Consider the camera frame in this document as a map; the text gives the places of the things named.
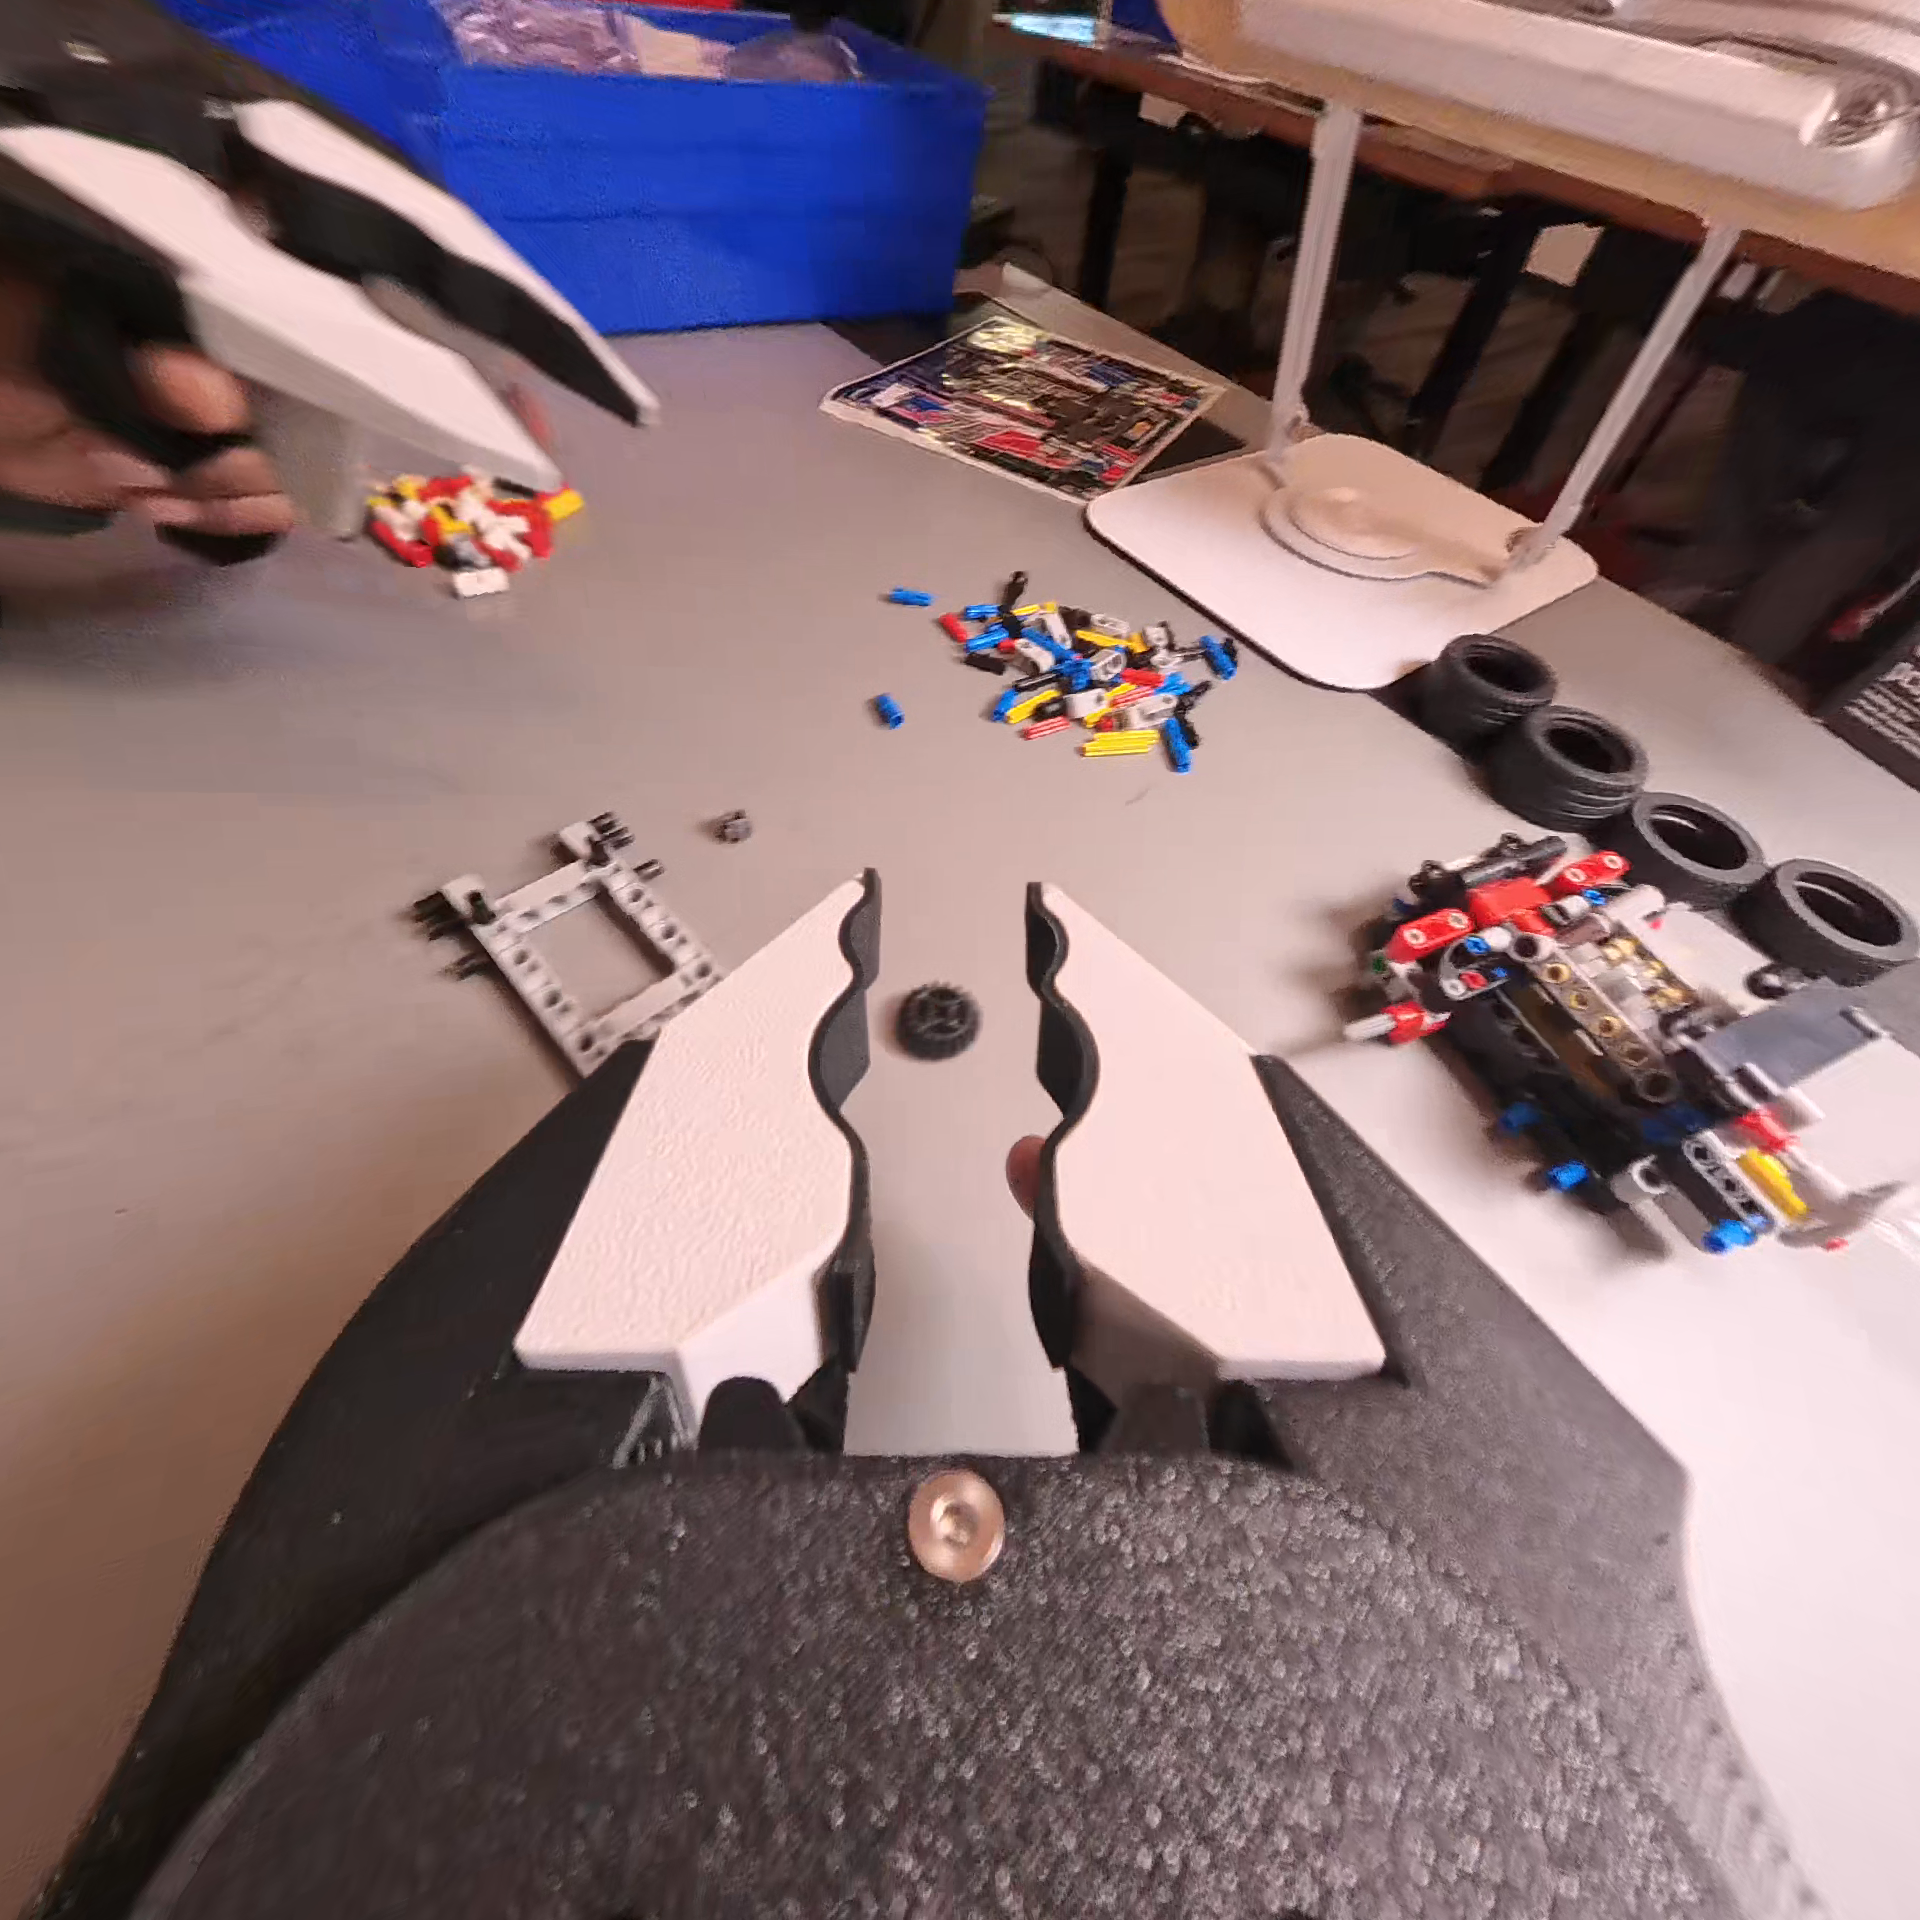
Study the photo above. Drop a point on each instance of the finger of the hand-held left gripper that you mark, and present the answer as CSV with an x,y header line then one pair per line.
x,y
301,332
435,240

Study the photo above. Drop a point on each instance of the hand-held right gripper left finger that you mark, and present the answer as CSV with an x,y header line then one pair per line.
x,y
689,1199

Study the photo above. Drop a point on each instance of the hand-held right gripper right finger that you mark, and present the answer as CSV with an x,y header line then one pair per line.
x,y
1215,1199

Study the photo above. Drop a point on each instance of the grey lego frame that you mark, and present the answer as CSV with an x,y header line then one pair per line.
x,y
509,952

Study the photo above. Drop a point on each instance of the black lego gear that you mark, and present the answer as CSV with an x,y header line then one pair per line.
x,y
942,1025

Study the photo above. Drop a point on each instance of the pile of red lego pieces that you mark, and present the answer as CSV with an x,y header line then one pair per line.
x,y
465,523

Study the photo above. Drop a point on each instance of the partly built lego chassis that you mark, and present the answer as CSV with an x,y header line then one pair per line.
x,y
1590,1021

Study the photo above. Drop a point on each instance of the pile of mixed lego pins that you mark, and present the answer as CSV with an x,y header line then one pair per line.
x,y
1077,673

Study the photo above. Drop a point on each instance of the black lego tyre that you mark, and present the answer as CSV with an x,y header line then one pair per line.
x,y
1822,917
1568,766
1690,847
1483,684

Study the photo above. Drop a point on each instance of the lego car box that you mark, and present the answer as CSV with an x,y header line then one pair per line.
x,y
1883,707

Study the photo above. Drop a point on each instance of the person's right hand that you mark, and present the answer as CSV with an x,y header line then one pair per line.
x,y
1027,1173

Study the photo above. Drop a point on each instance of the person's left hand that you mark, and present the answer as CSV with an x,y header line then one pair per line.
x,y
90,464

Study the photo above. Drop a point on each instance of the crumpled clear bags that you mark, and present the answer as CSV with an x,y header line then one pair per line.
x,y
538,37

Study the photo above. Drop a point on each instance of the blue plastic bin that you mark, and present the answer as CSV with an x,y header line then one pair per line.
x,y
720,195

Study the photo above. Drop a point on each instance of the shiny sticker sheet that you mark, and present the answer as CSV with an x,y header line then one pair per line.
x,y
1035,406

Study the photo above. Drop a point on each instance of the white book stand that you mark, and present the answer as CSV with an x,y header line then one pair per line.
x,y
1350,587

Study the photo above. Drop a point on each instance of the brown wooden table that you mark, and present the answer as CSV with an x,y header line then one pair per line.
x,y
1442,156

